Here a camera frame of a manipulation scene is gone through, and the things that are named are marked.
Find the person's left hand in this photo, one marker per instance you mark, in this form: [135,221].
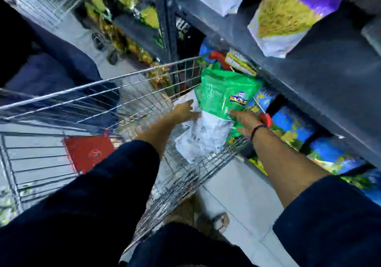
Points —
[180,113]

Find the person's right hand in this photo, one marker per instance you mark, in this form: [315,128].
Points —
[248,122]

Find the person's left thumb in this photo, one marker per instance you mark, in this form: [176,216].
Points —
[193,115]

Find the person's right thumb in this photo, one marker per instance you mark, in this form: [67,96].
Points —
[239,113]

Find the green and white snack packet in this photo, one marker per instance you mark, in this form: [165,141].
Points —
[214,106]

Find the person's right forearm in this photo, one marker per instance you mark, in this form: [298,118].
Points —
[285,162]

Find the person's left forearm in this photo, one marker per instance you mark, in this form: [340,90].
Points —
[148,140]

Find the black wristband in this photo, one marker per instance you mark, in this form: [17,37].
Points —
[256,129]

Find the blue and yellow snack packet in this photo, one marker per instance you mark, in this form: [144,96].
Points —
[265,97]
[333,156]
[293,127]
[367,185]

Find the yellow striped small packet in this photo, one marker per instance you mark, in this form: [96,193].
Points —
[239,63]

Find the grey metal shelf rack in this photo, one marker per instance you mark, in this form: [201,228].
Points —
[312,76]

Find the person's foot in sandal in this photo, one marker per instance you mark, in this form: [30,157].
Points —
[219,222]

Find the red cart seat flap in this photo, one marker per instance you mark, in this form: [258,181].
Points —
[87,152]

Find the purple and yellow snack packet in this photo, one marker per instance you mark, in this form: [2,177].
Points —
[293,11]

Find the row of yellow green packets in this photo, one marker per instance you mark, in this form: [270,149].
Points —
[128,14]

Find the person's dark trouser leg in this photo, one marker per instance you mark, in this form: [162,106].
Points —
[184,247]

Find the green yellow packet in cart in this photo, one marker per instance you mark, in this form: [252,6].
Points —
[7,207]

